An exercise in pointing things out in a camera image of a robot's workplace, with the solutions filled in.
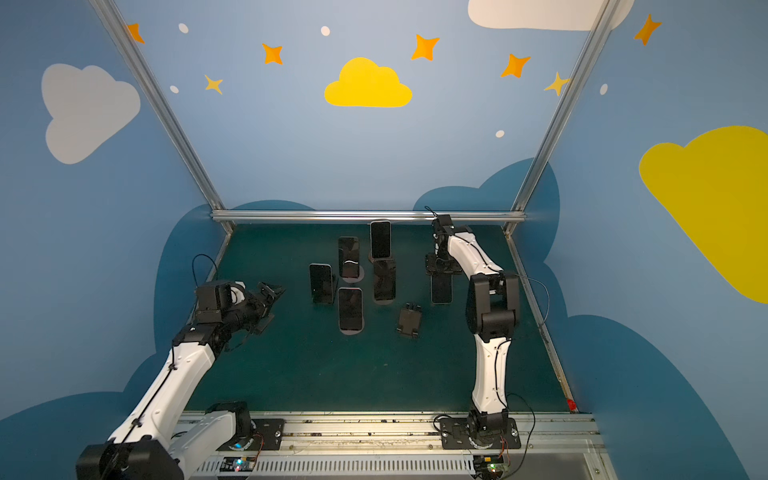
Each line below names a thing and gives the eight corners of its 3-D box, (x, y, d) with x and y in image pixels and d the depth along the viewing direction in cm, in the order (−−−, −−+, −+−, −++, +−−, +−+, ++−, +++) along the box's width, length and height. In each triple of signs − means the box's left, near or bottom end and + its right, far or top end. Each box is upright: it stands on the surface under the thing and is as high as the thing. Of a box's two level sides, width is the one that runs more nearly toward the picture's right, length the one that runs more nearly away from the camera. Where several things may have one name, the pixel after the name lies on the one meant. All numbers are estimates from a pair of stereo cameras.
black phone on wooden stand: (370, 267, 112) (369, 240, 100) (371, 248, 118) (370, 220, 107) (390, 267, 112) (391, 240, 100) (390, 248, 119) (391, 220, 107)
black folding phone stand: (396, 334, 92) (397, 324, 87) (401, 311, 97) (402, 301, 92) (417, 338, 91) (419, 329, 86) (421, 316, 96) (423, 306, 92)
